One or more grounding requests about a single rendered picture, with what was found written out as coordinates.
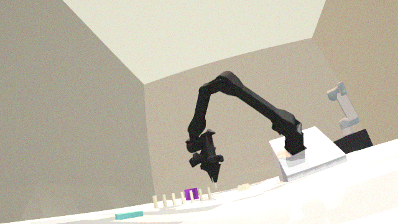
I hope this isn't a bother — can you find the magenta block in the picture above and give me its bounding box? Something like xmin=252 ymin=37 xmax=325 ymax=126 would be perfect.
xmin=184 ymin=188 xmax=199 ymax=201

